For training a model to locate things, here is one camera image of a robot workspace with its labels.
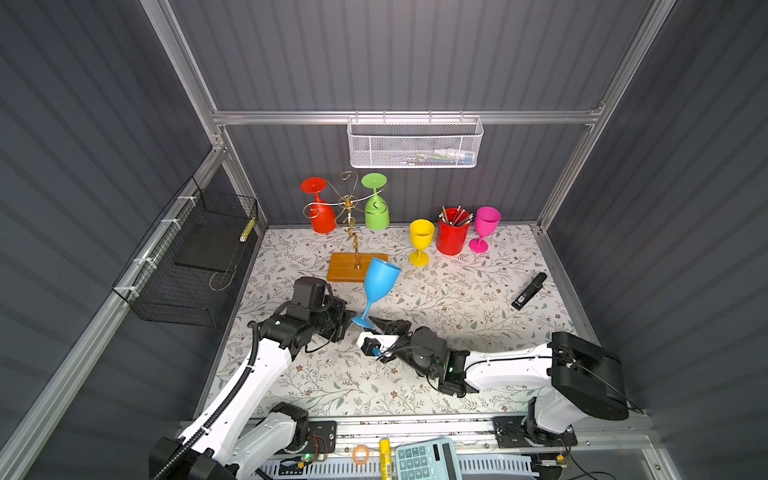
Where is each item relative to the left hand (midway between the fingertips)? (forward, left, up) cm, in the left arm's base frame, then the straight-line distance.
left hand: (361, 308), depth 77 cm
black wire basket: (+7, +43, +9) cm, 44 cm away
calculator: (-32, -16, -16) cm, 39 cm away
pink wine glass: (+31, -42, -1) cm, 53 cm away
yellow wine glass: (+27, -19, -2) cm, 34 cm away
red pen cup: (+31, -31, -4) cm, 44 cm away
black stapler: (+11, -54, -14) cm, 57 cm away
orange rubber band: (-30, +3, -18) cm, 35 cm away
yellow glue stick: (-31, -5, -16) cm, 35 cm away
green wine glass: (+33, -5, +3) cm, 33 cm away
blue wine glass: (+3, -5, +8) cm, 10 cm away
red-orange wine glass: (+31, +12, +6) cm, 33 cm away
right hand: (-4, -3, +1) cm, 5 cm away
